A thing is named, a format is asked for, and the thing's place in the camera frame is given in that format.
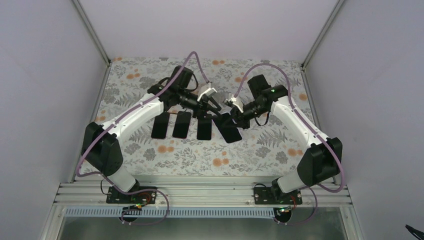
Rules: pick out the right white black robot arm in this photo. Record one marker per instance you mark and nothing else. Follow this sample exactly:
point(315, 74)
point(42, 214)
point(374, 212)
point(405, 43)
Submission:
point(322, 155)

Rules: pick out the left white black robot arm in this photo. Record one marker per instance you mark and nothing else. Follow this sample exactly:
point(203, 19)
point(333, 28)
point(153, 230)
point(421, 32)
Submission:
point(101, 146)

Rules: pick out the slotted grey cable duct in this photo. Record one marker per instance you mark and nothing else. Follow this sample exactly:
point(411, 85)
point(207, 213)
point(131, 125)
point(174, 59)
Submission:
point(173, 212)

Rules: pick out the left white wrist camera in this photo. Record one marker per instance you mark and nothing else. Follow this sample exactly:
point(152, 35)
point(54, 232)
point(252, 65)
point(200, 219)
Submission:
point(206, 91)

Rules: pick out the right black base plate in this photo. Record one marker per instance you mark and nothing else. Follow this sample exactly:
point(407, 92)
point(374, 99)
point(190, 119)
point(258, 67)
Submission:
point(263, 195)

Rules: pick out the black object bottom corner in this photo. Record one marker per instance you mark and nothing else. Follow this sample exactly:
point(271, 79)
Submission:
point(415, 232)

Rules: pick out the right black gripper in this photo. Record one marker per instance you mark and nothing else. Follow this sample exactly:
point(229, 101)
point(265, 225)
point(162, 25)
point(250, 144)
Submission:
point(240, 121)

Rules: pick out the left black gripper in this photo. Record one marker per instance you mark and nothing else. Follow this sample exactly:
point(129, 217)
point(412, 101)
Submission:
point(204, 106)

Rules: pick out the right aluminium corner post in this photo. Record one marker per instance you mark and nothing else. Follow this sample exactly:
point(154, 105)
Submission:
point(332, 16)

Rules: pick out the aluminium corner post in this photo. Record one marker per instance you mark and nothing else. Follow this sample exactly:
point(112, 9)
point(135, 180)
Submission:
point(332, 16)
point(89, 27)

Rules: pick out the floral table mat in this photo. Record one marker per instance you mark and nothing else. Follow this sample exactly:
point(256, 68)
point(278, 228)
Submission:
point(267, 148)

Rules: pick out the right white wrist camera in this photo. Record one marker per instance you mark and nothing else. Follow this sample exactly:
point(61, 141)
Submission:
point(234, 102)

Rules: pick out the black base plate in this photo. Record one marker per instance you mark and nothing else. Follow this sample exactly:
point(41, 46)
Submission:
point(148, 196)
point(263, 195)

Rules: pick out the left aluminium corner post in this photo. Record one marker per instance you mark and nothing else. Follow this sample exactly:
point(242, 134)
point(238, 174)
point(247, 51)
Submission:
point(89, 27)

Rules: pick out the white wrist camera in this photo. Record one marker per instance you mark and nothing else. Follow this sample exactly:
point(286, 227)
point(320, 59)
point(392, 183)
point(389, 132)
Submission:
point(234, 102)
point(206, 91)

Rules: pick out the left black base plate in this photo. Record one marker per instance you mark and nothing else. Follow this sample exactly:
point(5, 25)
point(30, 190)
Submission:
point(148, 196)

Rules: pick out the aluminium rail frame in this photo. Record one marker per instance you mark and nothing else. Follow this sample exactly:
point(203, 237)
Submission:
point(200, 191)

